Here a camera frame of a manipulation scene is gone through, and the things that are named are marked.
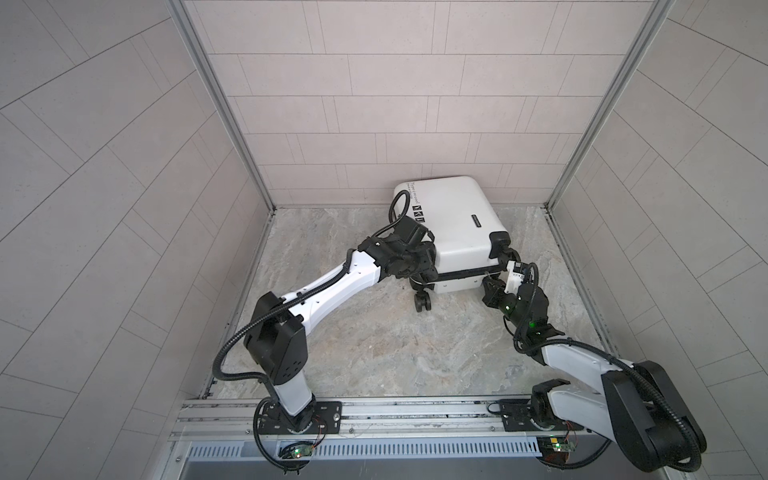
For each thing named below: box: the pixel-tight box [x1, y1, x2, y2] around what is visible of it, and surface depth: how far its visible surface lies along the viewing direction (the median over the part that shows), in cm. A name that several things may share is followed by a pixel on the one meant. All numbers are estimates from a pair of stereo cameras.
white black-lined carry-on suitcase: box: [393, 176, 510, 313], surface depth 86 cm
